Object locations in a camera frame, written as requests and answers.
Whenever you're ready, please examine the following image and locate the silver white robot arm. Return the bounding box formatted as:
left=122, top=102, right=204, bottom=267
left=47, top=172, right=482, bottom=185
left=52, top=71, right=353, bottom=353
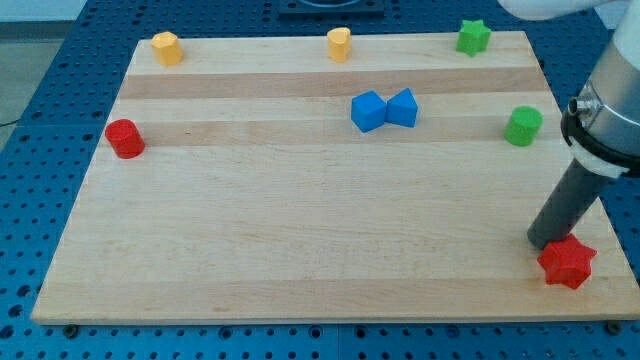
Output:
left=561, top=0, right=639, bottom=178

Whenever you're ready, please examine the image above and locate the blue cube block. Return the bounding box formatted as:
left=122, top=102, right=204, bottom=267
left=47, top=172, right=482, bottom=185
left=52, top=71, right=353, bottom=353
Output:
left=351, top=90, right=386, bottom=133

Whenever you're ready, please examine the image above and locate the blue triangle block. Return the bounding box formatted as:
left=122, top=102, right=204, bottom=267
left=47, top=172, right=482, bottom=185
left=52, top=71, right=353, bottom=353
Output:
left=386, top=88, right=419, bottom=128

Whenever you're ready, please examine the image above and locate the wooden board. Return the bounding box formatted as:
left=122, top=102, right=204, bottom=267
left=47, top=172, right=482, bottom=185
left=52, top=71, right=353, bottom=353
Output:
left=32, top=31, right=639, bottom=325

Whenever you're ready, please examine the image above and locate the yellow heart block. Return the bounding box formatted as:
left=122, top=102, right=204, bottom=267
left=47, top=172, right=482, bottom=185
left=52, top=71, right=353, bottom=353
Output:
left=326, top=27, right=351, bottom=63

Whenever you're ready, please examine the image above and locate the yellow hexagon block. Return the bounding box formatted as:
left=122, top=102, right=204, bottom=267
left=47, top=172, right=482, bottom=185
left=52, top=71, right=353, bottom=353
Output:
left=151, top=31, right=184, bottom=66

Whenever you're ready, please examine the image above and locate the red cylinder block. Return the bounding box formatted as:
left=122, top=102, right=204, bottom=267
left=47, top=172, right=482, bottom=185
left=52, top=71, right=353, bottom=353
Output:
left=105, top=119, right=145, bottom=159

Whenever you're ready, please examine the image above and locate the green star block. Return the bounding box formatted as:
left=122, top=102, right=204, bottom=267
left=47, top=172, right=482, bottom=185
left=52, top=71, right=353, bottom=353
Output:
left=455, top=20, right=492, bottom=57

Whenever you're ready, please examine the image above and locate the green cylinder block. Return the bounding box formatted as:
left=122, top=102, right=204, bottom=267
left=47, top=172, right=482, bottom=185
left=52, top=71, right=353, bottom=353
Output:
left=503, top=106, right=544, bottom=147

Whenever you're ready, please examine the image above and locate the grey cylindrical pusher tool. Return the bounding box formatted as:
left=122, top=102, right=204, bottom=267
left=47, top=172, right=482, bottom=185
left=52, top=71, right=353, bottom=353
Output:
left=527, top=160, right=609, bottom=250

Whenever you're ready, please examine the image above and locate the red star block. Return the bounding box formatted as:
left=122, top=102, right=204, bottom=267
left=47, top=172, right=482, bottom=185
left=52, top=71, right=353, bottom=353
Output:
left=537, top=234, right=597, bottom=290

